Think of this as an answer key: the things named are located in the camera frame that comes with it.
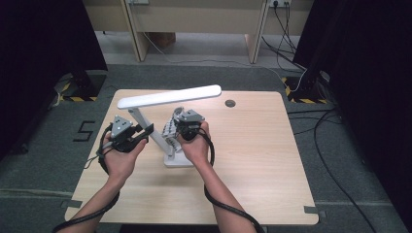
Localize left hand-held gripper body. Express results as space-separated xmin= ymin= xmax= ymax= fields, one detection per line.
xmin=102 ymin=115 xmax=148 ymax=153

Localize person's right hand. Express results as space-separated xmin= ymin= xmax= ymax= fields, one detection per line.
xmin=178 ymin=121 xmax=212 ymax=168

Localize hand-held gripper cable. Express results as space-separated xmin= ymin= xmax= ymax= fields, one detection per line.
xmin=198 ymin=127 xmax=265 ymax=233
xmin=52 ymin=124 xmax=121 ymax=233

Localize thin white floor cable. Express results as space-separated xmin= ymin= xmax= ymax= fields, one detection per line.
xmin=142 ymin=32 xmax=287 ymax=83

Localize black floor cables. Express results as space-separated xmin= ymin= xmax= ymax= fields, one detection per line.
xmin=287 ymin=108 xmax=379 ymax=233

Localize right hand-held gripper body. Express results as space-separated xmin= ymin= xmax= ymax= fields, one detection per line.
xmin=173 ymin=109 xmax=206 ymax=142

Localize right hand-held gripper cable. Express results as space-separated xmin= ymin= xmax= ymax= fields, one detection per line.
xmin=198 ymin=127 xmax=265 ymax=233

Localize person's left hand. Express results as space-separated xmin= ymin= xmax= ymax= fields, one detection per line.
xmin=104 ymin=139 xmax=149 ymax=183

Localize grey tape piece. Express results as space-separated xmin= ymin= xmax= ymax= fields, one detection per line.
xmin=303 ymin=205 xmax=327 ymax=218
xmin=59 ymin=199 xmax=84 ymax=210

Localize black curtain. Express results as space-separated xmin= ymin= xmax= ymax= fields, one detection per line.
xmin=0 ymin=0 xmax=109 ymax=163
xmin=292 ymin=0 xmax=412 ymax=224

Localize stand base with hazard tape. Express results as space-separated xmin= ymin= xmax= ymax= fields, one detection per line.
xmin=281 ymin=71 xmax=331 ymax=105
xmin=52 ymin=70 xmax=108 ymax=103

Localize beige wooden desk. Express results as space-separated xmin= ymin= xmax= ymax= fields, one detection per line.
xmin=81 ymin=0 xmax=315 ymax=65

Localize white desk lamp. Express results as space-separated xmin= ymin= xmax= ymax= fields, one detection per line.
xmin=117 ymin=84 xmax=223 ymax=169

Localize left hand-held gripper cable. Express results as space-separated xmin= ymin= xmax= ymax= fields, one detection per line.
xmin=52 ymin=124 xmax=121 ymax=233

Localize striped white cloth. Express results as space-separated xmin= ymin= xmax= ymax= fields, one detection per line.
xmin=161 ymin=108 xmax=184 ymax=153

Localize black plugged cables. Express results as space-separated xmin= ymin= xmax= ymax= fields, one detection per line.
xmin=261 ymin=2 xmax=308 ymax=72

